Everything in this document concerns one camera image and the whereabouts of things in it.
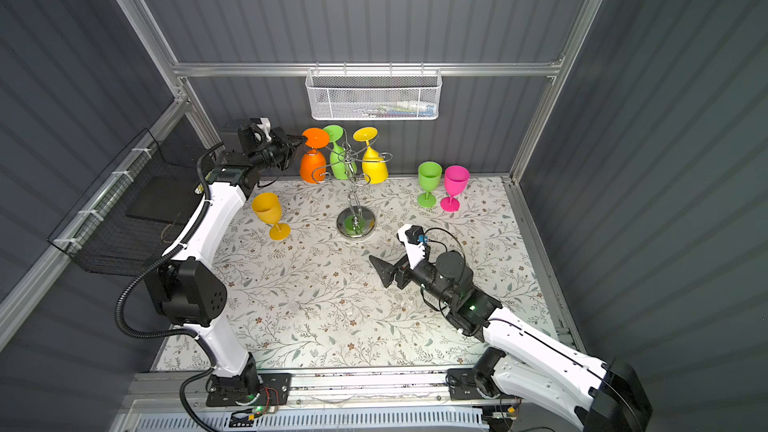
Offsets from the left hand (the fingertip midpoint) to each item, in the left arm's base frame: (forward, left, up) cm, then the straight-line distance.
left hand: (307, 134), depth 79 cm
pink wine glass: (+2, -45, -22) cm, 50 cm away
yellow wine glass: (-5, +17, -24) cm, 29 cm away
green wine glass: (+6, -36, -22) cm, 43 cm away
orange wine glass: (+1, +1, -11) cm, 11 cm away
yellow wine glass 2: (+4, -17, -16) cm, 24 cm away
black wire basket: (-18, +44, -10) cm, 48 cm away
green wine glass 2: (-1, -8, -11) cm, 14 cm away
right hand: (-30, -20, -12) cm, 38 cm away
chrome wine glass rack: (-3, -10, -36) cm, 37 cm away
